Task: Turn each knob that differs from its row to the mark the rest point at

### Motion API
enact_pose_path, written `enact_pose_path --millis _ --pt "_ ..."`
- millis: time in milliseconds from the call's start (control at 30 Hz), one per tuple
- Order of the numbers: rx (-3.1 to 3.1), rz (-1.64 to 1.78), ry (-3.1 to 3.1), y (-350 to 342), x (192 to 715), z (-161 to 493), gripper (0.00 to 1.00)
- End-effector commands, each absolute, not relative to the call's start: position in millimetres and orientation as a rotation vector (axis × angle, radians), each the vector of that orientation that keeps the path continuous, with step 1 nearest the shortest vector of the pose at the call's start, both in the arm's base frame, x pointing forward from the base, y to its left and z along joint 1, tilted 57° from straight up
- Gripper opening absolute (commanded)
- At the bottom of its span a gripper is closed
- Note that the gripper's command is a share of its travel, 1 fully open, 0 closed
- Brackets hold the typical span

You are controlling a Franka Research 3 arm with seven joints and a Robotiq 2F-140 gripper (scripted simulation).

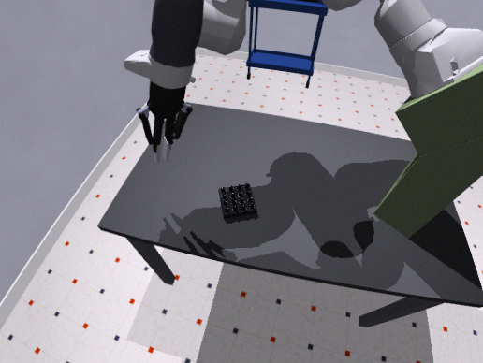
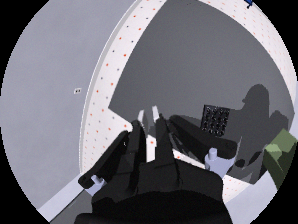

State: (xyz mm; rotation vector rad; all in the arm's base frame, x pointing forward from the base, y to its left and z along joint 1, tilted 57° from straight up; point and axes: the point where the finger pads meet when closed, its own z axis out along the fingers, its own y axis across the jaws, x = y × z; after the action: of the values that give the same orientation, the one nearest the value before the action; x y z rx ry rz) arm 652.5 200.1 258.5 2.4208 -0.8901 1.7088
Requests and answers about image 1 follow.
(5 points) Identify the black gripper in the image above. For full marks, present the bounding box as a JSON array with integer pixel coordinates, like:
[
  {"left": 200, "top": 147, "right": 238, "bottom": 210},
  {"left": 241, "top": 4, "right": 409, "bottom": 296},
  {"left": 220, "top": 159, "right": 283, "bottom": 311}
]
[{"left": 136, "top": 81, "right": 193, "bottom": 164}]

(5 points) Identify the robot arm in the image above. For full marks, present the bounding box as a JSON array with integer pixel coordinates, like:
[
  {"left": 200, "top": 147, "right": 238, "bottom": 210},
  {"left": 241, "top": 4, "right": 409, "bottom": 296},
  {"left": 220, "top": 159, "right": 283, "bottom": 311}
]
[{"left": 124, "top": 0, "right": 483, "bottom": 98}]

